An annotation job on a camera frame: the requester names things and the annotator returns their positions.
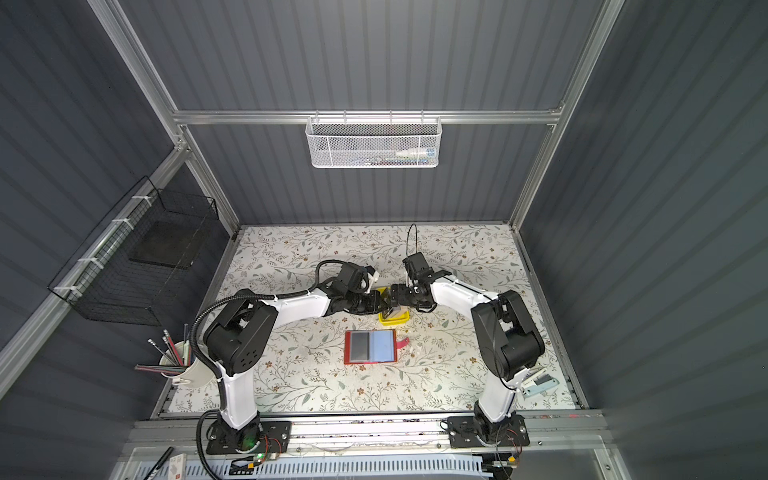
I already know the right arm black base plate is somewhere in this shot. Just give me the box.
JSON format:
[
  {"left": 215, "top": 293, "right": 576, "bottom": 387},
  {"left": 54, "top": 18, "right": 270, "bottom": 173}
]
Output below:
[{"left": 443, "top": 414, "right": 530, "bottom": 449}]

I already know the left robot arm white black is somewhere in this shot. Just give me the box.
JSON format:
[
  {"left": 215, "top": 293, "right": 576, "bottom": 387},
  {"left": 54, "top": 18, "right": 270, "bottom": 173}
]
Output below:
[{"left": 190, "top": 259, "right": 385, "bottom": 431}]

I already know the white tube in basket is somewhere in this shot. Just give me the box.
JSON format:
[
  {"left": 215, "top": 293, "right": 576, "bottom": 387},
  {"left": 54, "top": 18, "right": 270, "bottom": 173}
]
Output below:
[{"left": 395, "top": 147, "right": 438, "bottom": 161}]

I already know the yellow plastic card tray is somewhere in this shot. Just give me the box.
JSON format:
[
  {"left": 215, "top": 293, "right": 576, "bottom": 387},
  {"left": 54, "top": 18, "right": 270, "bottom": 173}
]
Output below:
[{"left": 378, "top": 308, "right": 410, "bottom": 326}]

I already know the black wire mesh basket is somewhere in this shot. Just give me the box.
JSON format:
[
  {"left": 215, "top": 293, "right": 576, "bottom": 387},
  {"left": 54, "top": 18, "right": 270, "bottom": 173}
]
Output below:
[{"left": 48, "top": 177, "right": 219, "bottom": 329}]

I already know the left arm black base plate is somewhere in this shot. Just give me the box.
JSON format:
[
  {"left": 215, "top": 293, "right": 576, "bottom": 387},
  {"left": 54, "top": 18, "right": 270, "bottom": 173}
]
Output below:
[{"left": 203, "top": 420, "right": 292, "bottom": 455}]

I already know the red leather card holder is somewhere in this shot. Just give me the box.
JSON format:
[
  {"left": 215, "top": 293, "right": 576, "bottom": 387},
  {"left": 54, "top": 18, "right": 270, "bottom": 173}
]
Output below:
[{"left": 344, "top": 329, "right": 410, "bottom": 365}]

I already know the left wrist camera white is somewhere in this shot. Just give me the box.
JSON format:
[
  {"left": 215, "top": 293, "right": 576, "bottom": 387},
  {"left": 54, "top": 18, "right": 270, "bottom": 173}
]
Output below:
[{"left": 366, "top": 266, "right": 380, "bottom": 285}]

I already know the white slotted cable duct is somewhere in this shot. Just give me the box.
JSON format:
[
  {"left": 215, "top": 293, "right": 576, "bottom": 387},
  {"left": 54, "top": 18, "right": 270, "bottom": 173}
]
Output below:
[{"left": 219, "top": 454, "right": 492, "bottom": 479}]

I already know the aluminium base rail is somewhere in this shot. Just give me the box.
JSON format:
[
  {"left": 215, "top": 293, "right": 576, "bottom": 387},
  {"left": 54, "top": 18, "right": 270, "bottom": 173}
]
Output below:
[{"left": 119, "top": 410, "right": 614, "bottom": 461}]

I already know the light blue stapler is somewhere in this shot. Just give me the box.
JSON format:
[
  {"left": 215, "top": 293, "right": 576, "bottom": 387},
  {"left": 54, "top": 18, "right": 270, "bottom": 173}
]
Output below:
[{"left": 521, "top": 367, "right": 560, "bottom": 398}]

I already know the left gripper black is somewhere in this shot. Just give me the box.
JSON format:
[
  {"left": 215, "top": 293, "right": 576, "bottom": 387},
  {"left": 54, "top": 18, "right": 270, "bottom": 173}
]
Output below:
[{"left": 345, "top": 289, "right": 389, "bottom": 314}]

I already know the white wire mesh basket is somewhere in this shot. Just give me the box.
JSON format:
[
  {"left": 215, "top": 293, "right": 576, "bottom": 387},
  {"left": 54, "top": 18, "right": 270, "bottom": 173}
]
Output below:
[{"left": 305, "top": 119, "right": 443, "bottom": 169}]

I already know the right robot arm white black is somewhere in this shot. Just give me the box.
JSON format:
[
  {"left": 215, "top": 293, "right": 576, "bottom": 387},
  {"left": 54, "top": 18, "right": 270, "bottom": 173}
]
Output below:
[{"left": 390, "top": 252, "right": 546, "bottom": 432}]

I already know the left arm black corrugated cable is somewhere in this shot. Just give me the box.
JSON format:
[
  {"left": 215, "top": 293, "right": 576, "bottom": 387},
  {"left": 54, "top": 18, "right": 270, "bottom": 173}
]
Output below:
[{"left": 188, "top": 259, "right": 361, "bottom": 480}]

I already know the white pencil cup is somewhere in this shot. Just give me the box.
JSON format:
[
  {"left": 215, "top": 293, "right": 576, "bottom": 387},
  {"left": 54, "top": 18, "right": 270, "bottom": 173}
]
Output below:
[{"left": 159, "top": 341, "right": 215, "bottom": 388}]

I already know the black pen on ledge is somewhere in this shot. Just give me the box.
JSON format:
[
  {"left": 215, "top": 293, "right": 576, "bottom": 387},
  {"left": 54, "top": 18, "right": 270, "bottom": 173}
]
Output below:
[{"left": 142, "top": 447, "right": 174, "bottom": 480}]

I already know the small white red box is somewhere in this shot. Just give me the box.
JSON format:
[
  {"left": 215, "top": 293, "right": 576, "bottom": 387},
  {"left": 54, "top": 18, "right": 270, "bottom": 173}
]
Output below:
[{"left": 167, "top": 453, "right": 187, "bottom": 480}]

